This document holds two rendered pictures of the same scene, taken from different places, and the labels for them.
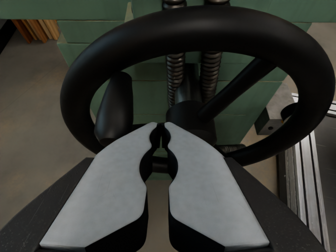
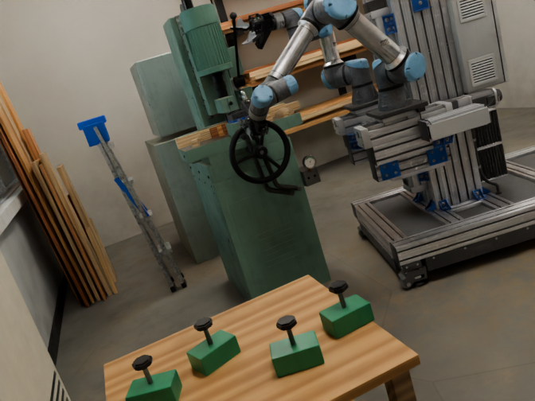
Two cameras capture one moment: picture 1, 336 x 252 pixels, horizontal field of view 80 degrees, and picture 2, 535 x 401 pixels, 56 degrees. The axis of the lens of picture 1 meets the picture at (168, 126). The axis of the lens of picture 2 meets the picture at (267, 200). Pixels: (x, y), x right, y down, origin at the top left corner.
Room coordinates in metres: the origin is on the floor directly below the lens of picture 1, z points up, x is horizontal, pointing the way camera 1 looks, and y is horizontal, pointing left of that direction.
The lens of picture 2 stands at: (-2.06, 0.54, 1.18)
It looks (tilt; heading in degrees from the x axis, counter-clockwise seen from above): 15 degrees down; 346
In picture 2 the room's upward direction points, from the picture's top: 17 degrees counter-clockwise
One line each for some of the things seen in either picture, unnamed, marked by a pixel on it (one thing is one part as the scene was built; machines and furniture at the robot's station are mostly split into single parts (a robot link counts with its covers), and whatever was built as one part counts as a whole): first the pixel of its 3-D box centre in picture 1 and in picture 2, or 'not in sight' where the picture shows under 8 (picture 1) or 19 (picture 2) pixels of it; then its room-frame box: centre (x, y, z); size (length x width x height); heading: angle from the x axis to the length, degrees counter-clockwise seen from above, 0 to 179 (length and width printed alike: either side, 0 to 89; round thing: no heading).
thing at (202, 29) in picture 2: not in sight; (206, 41); (0.47, -0.02, 1.35); 0.18 x 0.18 x 0.31
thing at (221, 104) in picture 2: not in sight; (225, 106); (0.49, -0.02, 1.03); 0.14 x 0.07 x 0.09; 1
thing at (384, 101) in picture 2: not in sight; (392, 95); (0.01, -0.67, 0.87); 0.15 x 0.15 x 0.10
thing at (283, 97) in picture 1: (272, 109); (307, 175); (0.33, -0.28, 0.58); 0.12 x 0.08 x 0.08; 1
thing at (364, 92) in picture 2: not in sight; (364, 91); (0.49, -0.78, 0.87); 0.15 x 0.15 x 0.10
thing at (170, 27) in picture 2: not in sight; (205, 83); (0.76, -0.01, 1.16); 0.22 x 0.22 x 0.72; 1
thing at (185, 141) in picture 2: not in sight; (232, 125); (0.49, -0.02, 0.92); 0.60 x 0.02 x 0.05; 91
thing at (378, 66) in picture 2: not in sight; (388, 70); (0.00, -0.67, 0.98); 0.13 x 0.12 x 0.14; 7
